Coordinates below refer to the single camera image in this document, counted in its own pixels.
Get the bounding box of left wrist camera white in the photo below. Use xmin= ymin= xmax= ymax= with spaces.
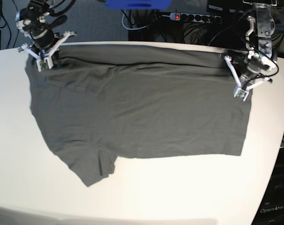
xmin=233 ymin=86 xmax=249 ymax=102

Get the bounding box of white cable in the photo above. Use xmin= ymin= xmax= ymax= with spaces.
xmin=121 ymin=9 xmax=149 ymax=30

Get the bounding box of blue plastic box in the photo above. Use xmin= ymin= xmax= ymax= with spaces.
xmin=105 ymin=0 xmax=172 ymax=9

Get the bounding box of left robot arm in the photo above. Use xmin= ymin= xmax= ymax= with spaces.
xmin=220 ymin=0 xmax=279 ymax=101

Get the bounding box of black cable left background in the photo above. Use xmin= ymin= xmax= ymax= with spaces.
xmin=0 ymin=0 xmax=20 ymax=50

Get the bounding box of grey T-shirt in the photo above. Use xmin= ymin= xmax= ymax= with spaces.
xmin=25 ymin=45 xmax=251 ymax=186

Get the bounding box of black OpenArm base box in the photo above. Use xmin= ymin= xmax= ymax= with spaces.
xmin=252 ymin=147 xmax=284 ymax=225

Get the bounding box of left gripper body white rail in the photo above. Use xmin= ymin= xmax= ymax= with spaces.
xmin=220 ymin=53 xmax=273 ymax=93

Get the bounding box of right gripper body white rail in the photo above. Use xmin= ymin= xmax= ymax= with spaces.
xmin=18 ymin=31 xmax=77 ymax=61

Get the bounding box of white power strip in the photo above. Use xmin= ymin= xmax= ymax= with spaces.
xmin=168 ymin=13 xmax=222 ymax=24

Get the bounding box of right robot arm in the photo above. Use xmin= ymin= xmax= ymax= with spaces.
xmin=15 ymin=0 xmax=76 ymax=68

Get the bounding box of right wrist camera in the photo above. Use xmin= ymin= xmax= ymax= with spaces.
xmin=36 ymin=58 xmax=53 ymax=72

